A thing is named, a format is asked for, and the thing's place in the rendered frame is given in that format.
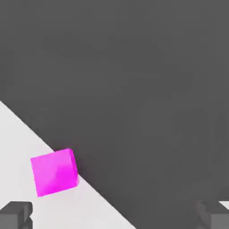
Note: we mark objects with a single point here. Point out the small magenta cube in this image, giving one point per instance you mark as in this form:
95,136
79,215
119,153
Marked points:
54,172

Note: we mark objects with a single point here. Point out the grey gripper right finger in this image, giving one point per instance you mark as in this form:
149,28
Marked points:
214,217

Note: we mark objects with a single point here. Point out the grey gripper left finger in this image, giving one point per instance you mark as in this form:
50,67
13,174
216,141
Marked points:
14,216

